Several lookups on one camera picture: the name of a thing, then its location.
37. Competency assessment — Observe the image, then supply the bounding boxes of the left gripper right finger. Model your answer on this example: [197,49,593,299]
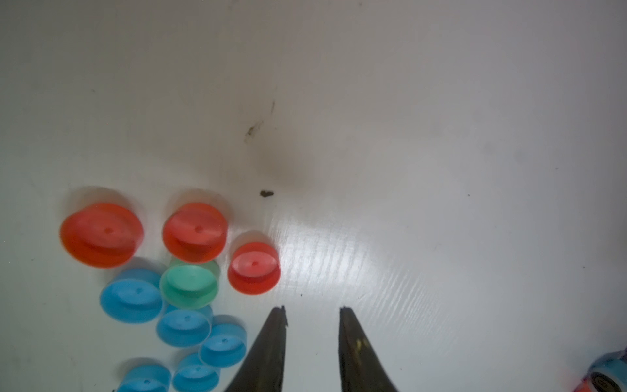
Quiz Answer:
[338,307,398,392]

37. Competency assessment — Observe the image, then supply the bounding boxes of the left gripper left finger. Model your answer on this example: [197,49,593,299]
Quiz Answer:
[225,306,288,392]

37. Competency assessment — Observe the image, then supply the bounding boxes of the small red stamp cap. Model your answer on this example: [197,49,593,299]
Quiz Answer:
[227,242,281,295]

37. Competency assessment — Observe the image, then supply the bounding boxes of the blue cap right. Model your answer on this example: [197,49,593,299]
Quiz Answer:
[199,323,248,368]

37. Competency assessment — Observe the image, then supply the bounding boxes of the blue cap middle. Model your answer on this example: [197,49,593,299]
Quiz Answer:
[156,305,213,348]

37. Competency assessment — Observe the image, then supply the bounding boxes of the green cap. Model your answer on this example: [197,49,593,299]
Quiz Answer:
[159,259,220,310]

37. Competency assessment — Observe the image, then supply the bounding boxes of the blue cap bottom left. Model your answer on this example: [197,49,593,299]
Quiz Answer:
[117,364,171,392]

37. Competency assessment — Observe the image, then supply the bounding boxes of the large blue cap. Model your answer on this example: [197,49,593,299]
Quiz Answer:
[100,268,164,324]

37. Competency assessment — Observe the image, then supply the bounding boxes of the medium red cap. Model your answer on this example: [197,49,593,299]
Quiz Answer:
[162,203,229,264]

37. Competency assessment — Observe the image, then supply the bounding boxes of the large red cap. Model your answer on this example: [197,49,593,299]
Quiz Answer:
[59,203,145,269]

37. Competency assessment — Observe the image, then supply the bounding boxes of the blue stamp lying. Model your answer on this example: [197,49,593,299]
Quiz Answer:
[574,350,627,392]

